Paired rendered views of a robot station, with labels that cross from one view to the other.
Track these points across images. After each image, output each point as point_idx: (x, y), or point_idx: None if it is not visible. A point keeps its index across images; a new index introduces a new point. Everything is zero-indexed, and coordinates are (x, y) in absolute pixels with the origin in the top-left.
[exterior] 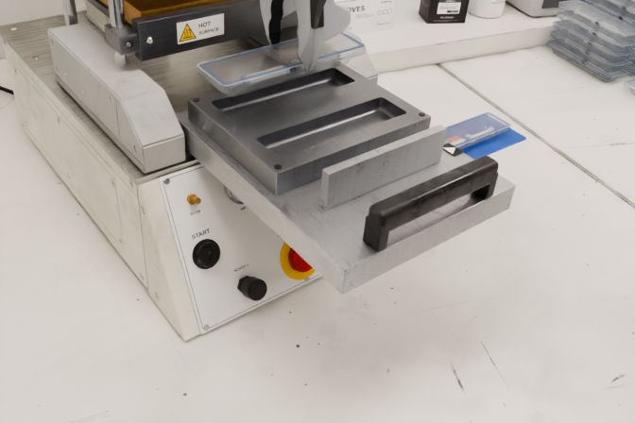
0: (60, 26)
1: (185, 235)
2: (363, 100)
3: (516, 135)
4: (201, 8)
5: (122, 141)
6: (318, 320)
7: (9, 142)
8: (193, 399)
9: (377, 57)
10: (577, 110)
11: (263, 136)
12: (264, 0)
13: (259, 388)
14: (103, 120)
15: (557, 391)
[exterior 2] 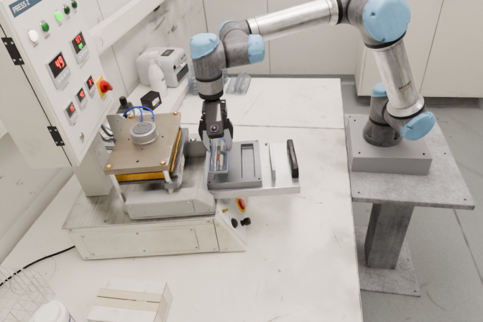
0: (85, 206)
1: (228, 222)
2: (239, 148)
3: None
4: (180, 157)
5: (197, 212)
6: (261, 215)
7: (87, 268)
8: (269, 258)
9: None
10: None
11: (241, 175)
12: (205, 141)
13: (275, 241)
14: (180, 213)
15: (318, 181)
